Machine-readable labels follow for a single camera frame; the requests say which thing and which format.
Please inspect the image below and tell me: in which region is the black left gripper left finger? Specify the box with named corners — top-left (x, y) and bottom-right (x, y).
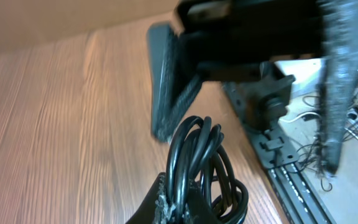
top-left (126, 172), bottom-right (219, 224)

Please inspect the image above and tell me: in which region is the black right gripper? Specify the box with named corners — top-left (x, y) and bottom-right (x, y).
top-left (175, 0), bottom-right (321, 131)

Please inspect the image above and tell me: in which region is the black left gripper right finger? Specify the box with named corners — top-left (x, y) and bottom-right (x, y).
top-left (318, 0), bottom-right (358, 174)

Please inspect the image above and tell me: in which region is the black cable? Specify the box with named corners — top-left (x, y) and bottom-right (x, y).
top-left (165, 115), bottom-right (250, 224)

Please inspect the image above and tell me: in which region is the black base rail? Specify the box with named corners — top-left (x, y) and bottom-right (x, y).
top-left (223, 82), bottom-right (336, 224)

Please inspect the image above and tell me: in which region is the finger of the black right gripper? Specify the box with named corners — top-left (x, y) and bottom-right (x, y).
top-left (147, 23), bottom-right (203, 142)

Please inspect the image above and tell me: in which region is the cardboard wall panel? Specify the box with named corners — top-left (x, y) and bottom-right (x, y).
top-left (0, 0), bottom-right (177, 53)

